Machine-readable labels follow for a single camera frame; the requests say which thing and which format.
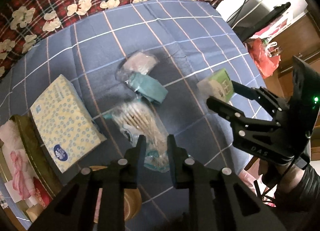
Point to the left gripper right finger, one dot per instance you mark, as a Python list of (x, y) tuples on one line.
[(177, 157)]

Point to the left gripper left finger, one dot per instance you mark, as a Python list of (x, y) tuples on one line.
[(135, 162)]

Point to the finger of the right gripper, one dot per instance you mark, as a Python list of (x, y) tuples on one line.
[(226, 111), (247, 92)]

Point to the cotton swab bag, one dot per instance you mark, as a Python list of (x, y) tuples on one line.
[(135, 118)]

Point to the clear bag cotton pads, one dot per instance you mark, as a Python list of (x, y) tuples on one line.
[(139, 62)]

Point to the red embroidered pouch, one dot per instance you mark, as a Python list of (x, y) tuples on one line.
[(41, 194)]

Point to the pink white towel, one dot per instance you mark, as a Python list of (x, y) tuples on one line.
[(22, 180)]

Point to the tan sponge block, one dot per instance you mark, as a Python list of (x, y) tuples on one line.
[(34, 212)]

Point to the operator right hand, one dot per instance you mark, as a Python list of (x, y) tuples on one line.
[(271, 173)]

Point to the red plastic bag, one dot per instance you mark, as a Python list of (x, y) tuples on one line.
[(264, 61)]

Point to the pink gift bag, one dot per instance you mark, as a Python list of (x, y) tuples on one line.
[(275, 27)]

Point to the yellow dotted tissue box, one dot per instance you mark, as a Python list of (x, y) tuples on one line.
[(64, 124)]

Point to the wooden door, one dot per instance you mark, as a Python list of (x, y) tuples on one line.
[(299, 39)]

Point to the black monitor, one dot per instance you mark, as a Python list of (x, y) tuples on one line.
[(244, 33)]

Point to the blue checked tablecloth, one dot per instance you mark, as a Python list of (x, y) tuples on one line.
[(190, 41)]

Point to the gold metal tray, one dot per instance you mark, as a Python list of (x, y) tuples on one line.
[(38, 164)]

